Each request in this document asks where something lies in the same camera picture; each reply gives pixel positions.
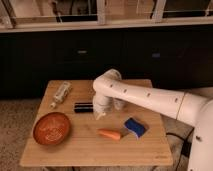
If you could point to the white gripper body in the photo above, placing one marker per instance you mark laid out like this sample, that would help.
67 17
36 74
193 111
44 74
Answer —
101 103

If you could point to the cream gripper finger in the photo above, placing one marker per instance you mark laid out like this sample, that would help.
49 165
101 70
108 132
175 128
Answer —
99 115

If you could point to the black eraser block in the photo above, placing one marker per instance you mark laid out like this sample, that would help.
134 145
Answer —
83 107

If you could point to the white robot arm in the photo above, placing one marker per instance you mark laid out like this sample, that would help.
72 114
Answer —
190 109

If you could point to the white paper cup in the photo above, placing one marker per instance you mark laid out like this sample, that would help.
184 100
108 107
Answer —
119 104

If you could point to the orange carrot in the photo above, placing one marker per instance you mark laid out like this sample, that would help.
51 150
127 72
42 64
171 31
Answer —
110 134

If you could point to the blue sponge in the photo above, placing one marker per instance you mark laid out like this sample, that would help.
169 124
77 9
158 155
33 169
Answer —
133 126

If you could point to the wooden table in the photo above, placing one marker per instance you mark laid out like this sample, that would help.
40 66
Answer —
86 147

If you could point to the clear plastic bottle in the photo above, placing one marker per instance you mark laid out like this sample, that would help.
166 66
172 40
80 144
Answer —
61 94

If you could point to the red-brown bowl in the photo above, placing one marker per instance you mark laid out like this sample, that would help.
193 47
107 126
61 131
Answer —
51 129

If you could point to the dark cabinet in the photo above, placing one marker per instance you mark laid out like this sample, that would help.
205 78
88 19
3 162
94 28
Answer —
175 57

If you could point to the black power adapter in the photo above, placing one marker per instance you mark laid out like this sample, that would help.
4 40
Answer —
186 149

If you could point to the white window frame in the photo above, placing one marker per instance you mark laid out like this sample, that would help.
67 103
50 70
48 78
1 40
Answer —
49 15

